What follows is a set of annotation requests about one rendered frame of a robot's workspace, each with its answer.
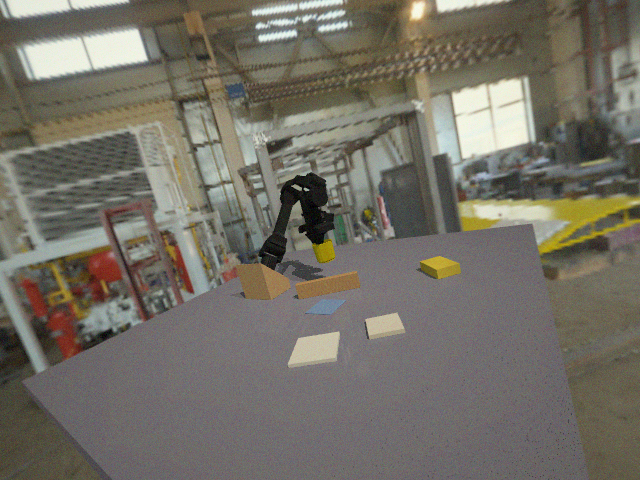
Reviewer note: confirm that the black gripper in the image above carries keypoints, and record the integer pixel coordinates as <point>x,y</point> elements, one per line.
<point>314,227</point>

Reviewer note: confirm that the tan wooden bar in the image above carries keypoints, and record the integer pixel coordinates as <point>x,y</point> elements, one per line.
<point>328,285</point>

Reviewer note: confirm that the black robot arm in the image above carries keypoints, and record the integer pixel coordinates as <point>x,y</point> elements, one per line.
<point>315,197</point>

